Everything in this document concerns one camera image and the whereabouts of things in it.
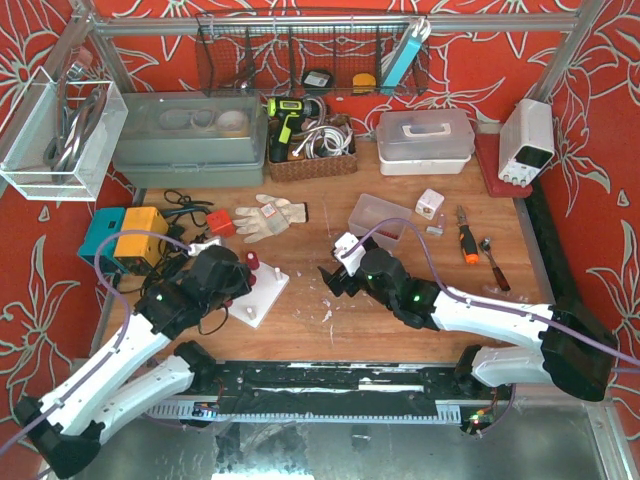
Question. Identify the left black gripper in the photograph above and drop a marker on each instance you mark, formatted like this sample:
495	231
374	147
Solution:
242	282

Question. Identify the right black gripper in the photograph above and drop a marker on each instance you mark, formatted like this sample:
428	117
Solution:
339	280

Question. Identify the beige work glove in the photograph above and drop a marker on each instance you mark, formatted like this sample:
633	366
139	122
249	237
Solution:
272	217

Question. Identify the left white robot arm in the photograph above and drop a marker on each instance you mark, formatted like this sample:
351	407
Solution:
69	425

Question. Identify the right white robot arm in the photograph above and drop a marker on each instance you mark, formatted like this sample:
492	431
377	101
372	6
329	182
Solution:
562	344

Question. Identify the translucent plastic spring box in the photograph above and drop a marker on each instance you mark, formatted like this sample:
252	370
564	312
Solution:
369	211

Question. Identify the red cube adapter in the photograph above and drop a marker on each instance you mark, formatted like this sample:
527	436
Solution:
220	223

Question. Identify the white cube power adapter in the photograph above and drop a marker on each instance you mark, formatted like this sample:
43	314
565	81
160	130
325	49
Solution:
429	203

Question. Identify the teal and yellow device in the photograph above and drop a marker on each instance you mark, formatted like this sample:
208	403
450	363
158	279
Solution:
135	254

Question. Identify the woven wicker basket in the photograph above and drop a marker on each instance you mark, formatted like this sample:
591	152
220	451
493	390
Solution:
297	170

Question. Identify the grey green plastic toolbox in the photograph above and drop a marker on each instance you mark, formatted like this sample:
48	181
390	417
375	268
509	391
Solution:
188	140

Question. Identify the white plastic storage case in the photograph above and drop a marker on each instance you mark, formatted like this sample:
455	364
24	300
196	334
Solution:
424	142

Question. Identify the red mat under supply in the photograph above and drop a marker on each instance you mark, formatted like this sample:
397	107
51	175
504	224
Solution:
487	154

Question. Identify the yellow tape measure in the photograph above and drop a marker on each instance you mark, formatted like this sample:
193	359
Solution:
363	83

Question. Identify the white bench power supply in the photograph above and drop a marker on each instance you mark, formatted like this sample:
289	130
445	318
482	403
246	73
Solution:
526	143

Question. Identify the blue white power strip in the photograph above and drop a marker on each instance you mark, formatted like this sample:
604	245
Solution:
395	64

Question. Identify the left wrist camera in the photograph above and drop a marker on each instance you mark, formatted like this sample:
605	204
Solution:
194	249

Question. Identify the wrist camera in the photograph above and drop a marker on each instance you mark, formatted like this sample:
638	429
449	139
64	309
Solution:
348	251
194	249

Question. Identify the white peg base plate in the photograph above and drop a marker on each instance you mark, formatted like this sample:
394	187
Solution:
253	308

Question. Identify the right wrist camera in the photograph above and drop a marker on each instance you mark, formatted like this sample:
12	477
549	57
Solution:
348	251

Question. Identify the metal T bracket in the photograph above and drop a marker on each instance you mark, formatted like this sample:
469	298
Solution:
438	228

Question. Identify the orange handle screwdriver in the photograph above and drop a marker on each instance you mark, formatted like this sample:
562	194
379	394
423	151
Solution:
467	241

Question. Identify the red handle ratchet wrench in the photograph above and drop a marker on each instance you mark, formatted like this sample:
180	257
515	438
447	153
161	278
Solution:
485	247

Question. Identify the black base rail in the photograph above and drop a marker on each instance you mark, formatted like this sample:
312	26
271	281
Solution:
338	390

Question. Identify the yellow green cordless drill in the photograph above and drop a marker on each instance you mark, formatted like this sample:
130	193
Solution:
290	114

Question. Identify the clear acrylic wall bin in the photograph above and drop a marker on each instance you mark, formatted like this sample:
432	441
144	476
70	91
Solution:
60	148

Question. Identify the aluminium frame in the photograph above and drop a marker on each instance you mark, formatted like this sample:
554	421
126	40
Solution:
484	56

